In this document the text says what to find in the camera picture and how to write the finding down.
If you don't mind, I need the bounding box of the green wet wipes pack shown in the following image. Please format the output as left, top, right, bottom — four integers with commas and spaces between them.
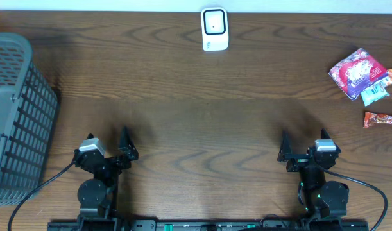
361, 82, 389, 107

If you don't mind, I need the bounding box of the orange Top chocolate bar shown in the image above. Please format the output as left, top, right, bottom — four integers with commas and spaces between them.
363, 112, 392, 128

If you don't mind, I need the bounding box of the purple red tissue pack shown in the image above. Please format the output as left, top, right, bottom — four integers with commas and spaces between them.
328, 48, 388, 101

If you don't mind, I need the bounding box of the grey plastic mesh basket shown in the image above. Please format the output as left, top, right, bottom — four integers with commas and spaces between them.
0, 33, 59, 207

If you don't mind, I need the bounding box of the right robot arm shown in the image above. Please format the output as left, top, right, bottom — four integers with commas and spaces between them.
277, 129, 349, 230

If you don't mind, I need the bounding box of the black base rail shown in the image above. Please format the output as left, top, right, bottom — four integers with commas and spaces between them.
47, 219, 368, 231

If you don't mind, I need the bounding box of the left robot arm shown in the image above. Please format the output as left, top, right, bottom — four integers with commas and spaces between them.
72, 127, 139, 230

